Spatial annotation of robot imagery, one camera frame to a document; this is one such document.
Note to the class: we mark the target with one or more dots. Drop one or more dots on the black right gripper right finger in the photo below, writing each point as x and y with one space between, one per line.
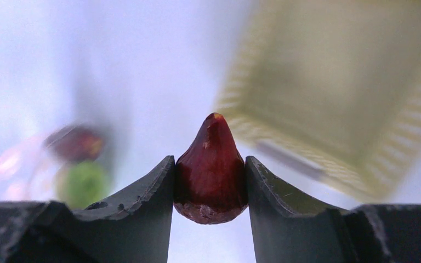
289 225

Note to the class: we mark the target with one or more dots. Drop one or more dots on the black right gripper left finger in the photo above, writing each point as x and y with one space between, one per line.
131 225

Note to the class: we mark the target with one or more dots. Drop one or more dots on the green toy pepper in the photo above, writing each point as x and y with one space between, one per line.
81 184

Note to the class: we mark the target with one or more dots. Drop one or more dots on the small dark toy fruit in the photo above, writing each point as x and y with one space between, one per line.
210 180

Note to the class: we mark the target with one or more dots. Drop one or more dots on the dark red toy fruit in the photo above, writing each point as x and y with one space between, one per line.
75 143

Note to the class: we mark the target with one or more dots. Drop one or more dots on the clear zip top bag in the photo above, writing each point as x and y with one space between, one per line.
28 169

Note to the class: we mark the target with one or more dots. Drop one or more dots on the cream perforated plastic basket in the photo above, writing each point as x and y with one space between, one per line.
337 86

